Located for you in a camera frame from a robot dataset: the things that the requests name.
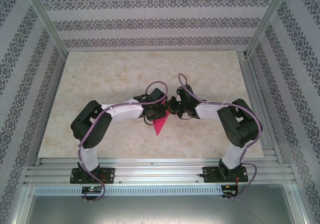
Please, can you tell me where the pink paper sheet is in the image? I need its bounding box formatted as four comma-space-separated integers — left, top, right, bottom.
152, 98, 170, 137

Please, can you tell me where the grey sheet metal panel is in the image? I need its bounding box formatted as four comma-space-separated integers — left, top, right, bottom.
24, 196, 305, 224

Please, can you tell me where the aluminium mounting rail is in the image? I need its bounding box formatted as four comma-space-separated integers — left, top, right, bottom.
23, 159, 297, 186

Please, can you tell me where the aluminium side rail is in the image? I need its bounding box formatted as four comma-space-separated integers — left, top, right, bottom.
238, 50, 285, 164
34, 56, 68, 165

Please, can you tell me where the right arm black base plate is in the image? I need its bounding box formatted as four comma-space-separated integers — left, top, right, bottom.
202, 166, 250, 184

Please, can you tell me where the slotted grey cable duct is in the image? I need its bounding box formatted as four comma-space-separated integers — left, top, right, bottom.
33, 186, 223, 197

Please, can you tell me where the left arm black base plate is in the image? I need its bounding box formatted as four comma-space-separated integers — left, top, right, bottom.
69, 168, 116, 185

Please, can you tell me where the aluminium corner post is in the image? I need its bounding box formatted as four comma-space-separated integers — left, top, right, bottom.
244, 0, 292, 57
21, 0, 70, 57

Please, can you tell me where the aluminium frame leg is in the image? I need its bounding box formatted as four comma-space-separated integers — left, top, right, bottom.
8, 184, 36, 224
286, 184, 312, 224

